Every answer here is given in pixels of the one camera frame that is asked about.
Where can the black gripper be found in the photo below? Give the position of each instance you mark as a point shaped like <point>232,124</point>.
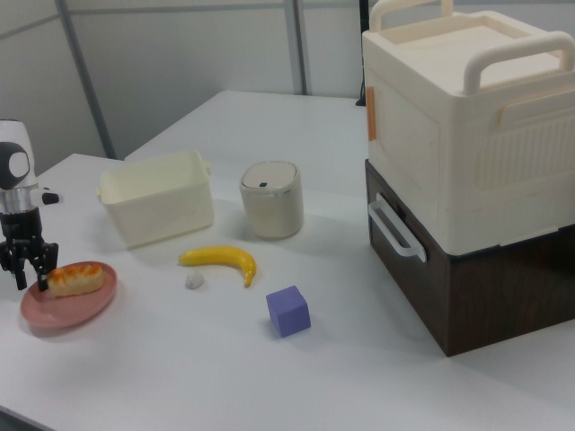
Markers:
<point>20,226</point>

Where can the toasted bread piece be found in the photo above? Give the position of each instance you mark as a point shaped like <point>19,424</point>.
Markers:
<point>76,280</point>

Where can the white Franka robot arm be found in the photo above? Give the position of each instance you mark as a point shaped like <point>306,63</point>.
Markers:
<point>15,161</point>

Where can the pink oval plate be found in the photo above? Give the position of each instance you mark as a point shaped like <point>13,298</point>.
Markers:
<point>67,312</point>

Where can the cream plastic basket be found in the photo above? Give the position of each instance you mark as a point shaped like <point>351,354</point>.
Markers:
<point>155,206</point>

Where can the small white crumpled object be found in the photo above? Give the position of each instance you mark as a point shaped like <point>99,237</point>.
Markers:
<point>194,281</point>

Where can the yellow banana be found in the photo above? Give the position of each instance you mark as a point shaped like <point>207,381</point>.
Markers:
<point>220,257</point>

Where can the beige lidded trash can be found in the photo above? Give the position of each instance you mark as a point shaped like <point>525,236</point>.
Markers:
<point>271,202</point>

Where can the purple cube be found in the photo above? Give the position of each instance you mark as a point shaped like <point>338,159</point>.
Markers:
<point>288,312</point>

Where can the orange tape strip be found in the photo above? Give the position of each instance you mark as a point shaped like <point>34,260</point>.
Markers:
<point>371,114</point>

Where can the dark brown wooden drawer box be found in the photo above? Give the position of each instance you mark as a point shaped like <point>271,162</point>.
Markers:
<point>489,296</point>

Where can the grey vertical partition post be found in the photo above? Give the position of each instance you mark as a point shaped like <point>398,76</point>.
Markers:
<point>302,49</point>

